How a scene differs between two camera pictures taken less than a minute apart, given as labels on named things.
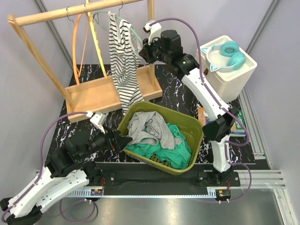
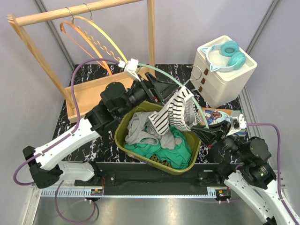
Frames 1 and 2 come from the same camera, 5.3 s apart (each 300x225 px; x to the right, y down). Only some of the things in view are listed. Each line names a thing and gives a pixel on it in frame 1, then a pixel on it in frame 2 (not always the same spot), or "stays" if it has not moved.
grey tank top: [149, 126] stays
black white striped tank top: [125, 43] -> [181, 113]
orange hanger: [78, 74] -> [63, 30]
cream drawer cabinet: [227, 69] stays
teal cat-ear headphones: [224, 56] stays
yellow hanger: [97, 40] -> [93, 22]
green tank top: [179, 156] stays
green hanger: [95, 16] -> [178, 80]
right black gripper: [145, 51] -> [215, 132]
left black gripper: [121, 142] -> [163, 90]
